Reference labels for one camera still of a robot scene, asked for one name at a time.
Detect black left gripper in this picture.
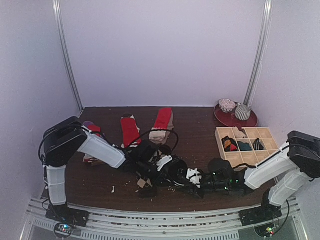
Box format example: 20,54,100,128
136,160,174,188

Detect brown argyle sock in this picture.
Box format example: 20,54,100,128
137,150,161,199

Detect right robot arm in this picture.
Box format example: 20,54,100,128
175,131,320,221

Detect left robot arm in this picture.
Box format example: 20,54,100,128
38,116,174,222

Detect rolled colourful socks in box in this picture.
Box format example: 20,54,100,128
221,136,238,152

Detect red sock middle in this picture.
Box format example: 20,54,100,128
119,117,142,148

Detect wooden divided organizer box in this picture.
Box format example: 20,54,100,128
215,127,278,167

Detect red white sock right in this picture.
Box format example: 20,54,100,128
148,107,173,138

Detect teal rolled sock in box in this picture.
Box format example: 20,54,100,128
237,141,253,152

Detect beige sock in box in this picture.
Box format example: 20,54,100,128
232,127,247,139

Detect red sock far left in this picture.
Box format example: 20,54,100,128
87,124,101,137

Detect black striped sock in box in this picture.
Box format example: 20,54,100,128
252,138,265,151

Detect purple striped sock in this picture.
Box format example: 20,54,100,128
82,121,105,139

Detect red round tray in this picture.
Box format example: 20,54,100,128
213,104,259,128

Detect grey striped cup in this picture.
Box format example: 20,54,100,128
235,104,251,121

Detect white patterned bowl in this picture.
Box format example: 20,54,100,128
218,98,237,113

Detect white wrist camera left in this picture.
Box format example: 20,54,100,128
156,155,173,172

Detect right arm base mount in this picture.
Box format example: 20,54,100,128
239,202,282,227

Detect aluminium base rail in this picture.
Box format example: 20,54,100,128
18,197,312,240

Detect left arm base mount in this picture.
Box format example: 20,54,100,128
45,203,89,227

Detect aluminium frame post left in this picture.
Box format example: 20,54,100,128
52,0,84,112

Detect aluminium frame post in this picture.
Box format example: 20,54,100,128
243,0,274,108
52,0,84,112

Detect aluminium frame post right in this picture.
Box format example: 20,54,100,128
243,0,274,108

